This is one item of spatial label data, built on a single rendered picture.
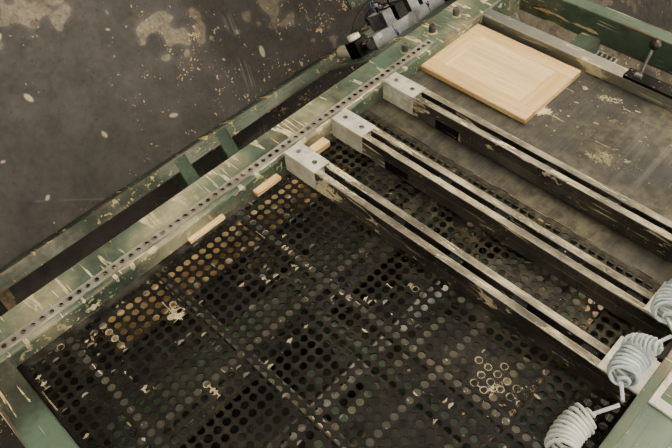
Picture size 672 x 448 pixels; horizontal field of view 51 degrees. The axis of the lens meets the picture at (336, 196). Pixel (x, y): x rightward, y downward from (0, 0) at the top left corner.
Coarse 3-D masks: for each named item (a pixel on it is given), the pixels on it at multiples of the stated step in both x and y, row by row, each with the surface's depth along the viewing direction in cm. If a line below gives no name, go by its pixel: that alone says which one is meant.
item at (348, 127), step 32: (352, 128) 204; (384, 160) 200; (416, 160) 196; (448, 192) 187; (480, 192) 185; (480, 224) 185; (512, 224) 177; (544, 256) 173; (576, 256) 170; (576, 288) 171; (608, 288) 163; (640, 288) 163; (640, 320) 161
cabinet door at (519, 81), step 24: (456, 48) 236; (480, 48) 236; (504, 48) 235; (528, 48) 234; (432, 72) 229; (456, 72) 228; (480, 72) 227; (504, 72) 227; (528, 72) 226; (552, 72) 225; (576, 72) 224; (480, 96) 219; (504, 96) 218; (528, 96) 218; (552, 96) 218; (528, 120) 213
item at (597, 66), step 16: (496, 16) 244; (512, 32) 240; (528, 32) 236; (544, 32) 236; (544, 48) 234; (560, 48) 230; (576, 48) 229; (576, 64) 228; (592, 64) 223; (608, 64) 223; (608, 80) 223; (624, 80) 218; (640, 96) 217; (656, 96) 213
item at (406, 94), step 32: (384, 96) 222; (416, 96) 213; (448, 128) 208; (480, 128) 204; (512, 160) 196; (544, 160) 193; (576, 192) 185; (608, 192) 183; (608, 224) 184; (640, 224) 176
